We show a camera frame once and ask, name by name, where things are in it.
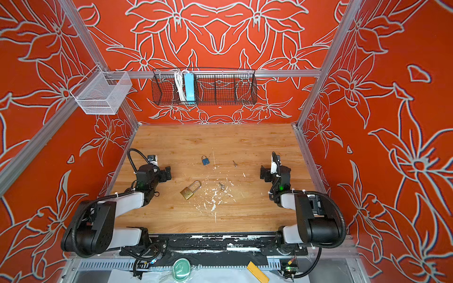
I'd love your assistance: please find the clear plastic bin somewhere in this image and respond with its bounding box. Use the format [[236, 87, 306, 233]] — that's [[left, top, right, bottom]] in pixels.
[[72, 71, 132, 115]]

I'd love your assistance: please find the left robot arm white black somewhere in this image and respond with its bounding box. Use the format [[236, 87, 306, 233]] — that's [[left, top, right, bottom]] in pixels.
[[60, 148, 172, 260]]

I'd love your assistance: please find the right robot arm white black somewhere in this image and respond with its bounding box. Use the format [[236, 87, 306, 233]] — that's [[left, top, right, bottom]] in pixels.
[[260, 152, 347, 248]]

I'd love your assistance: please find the small blue padlock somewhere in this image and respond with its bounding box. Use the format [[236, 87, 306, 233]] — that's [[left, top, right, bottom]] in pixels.
[[201, 156, 210, 166]]

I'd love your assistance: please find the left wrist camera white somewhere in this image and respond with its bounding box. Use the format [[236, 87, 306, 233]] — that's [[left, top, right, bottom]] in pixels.
[[147, 154, 158, 166]]

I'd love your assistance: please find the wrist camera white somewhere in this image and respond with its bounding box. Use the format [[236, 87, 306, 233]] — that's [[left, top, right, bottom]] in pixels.
[[270, 154, 281, 175], [147, 154, 158, 166]]

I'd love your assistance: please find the large brass padlock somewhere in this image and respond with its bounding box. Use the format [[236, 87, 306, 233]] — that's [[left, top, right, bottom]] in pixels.
[[180, 180, 202, 200]]

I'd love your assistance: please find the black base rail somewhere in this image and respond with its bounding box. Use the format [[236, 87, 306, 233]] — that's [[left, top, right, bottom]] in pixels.
[[119, 233, 309, 266]]

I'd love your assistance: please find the yellow flat block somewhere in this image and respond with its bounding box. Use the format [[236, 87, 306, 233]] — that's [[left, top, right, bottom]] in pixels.
[[247, 261, 270, 283]]

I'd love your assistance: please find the green tape roll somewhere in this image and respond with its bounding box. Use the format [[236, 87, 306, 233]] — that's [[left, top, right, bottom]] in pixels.
[[172, 258, 192, 282]]

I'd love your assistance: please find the black wire basket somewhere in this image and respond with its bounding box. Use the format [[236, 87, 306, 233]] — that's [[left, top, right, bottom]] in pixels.
[[151, 68, 258, 106]]

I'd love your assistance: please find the light blue box in basket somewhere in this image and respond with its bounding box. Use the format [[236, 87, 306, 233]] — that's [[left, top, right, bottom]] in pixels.
[[184, 73, 195, 104]]

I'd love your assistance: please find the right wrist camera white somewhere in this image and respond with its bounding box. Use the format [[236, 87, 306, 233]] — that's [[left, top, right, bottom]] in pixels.
[[270, 154, 281, 175]]

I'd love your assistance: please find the white cable bundle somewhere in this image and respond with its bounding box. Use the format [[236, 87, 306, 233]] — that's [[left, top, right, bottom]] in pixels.
[[174, 70, 188, 103]]

